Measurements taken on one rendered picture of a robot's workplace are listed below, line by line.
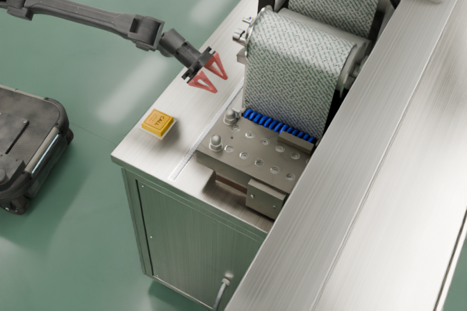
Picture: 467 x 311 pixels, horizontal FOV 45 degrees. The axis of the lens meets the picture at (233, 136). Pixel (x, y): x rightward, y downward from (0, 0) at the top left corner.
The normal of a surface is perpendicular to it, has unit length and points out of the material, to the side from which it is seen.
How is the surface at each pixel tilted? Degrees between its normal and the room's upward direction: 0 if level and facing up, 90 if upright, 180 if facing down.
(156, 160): 0
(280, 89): 90
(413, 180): 0
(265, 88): 90
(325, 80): 90
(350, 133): 0
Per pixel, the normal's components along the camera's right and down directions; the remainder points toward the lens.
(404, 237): 0.04, -0.61
